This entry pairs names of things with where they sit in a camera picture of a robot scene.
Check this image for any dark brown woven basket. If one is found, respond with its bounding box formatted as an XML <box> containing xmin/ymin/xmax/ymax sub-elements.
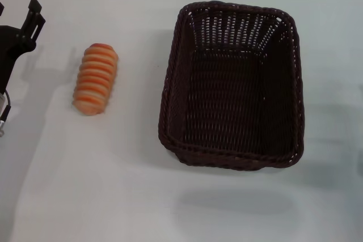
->
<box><xmin>157</xmin><ymin>0</ymin><xmax>306</xmax><ymax>171</ymax></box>

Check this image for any left arm cable with connector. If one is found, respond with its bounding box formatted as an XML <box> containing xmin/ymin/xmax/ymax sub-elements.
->
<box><xmin>0</xmin><ymin>90</ymin><xmax>12</xmax><ymax>138</ymax></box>

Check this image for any orange striped bread loaf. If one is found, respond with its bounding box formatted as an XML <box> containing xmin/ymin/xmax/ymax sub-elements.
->
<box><xmin>72</xmin><ymin>43</ymin><xmax>120</xmax><ymax>117</ymax></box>

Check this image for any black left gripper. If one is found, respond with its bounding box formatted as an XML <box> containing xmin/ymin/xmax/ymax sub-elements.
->
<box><xmin>0</xmin><ymin>0</ymin><xmax>46</xmax><ymax>92</ymax></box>

